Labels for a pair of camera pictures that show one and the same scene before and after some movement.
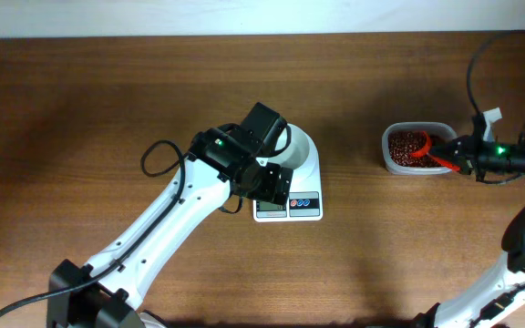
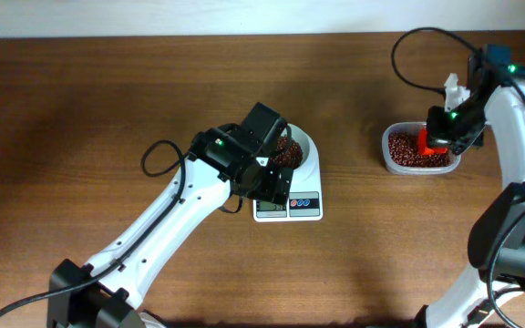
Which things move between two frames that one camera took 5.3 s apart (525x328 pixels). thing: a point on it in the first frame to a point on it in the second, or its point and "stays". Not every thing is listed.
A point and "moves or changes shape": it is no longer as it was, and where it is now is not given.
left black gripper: (270, 193) stays
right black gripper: (468, 147) to (437, 135)
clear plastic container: (431, 128) stays
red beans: (404, 144) stays
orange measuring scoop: (425, 154) moves or changes shape
